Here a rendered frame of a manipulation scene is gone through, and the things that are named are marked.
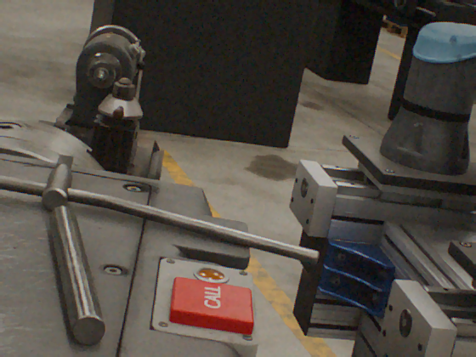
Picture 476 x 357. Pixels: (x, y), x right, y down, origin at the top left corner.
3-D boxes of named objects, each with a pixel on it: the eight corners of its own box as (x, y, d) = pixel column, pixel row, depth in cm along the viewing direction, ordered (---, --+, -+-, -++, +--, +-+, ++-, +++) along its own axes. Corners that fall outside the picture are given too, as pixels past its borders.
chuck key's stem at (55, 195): (52, 170, 97) (39, 209, 86) (56, 149, 97) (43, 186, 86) (75, 173, 97) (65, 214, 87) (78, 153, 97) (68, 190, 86)
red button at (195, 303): (249, 346, 71) (255, 320, 70) (167, 333, 70) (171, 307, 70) (246, 310, 76) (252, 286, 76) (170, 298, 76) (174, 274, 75)
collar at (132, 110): (140, 122, 174) (143, 106, 173) (95, 115, 173) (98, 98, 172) (144, 111, 181) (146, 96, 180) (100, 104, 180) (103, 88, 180)
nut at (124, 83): (133, 101, 174) (135, 82, 173) (110, 98, 174) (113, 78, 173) (134, 96, 178) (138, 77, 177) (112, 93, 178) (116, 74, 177)
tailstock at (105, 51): (127, 177, 227) (148, 53, 218) (42, 162, 225) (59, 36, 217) (138, 142, 255) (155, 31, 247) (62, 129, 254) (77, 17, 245)
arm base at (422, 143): (446, 152, 177) (460, 99, 175) (481, 179, 163) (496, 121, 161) (368, 141, 174) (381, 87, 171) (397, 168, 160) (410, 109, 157)
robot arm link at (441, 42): (387, 93, 167) (405, 14, 163) (444, 95, 175) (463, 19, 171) (435, 113, 158) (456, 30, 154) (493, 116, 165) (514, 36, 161)
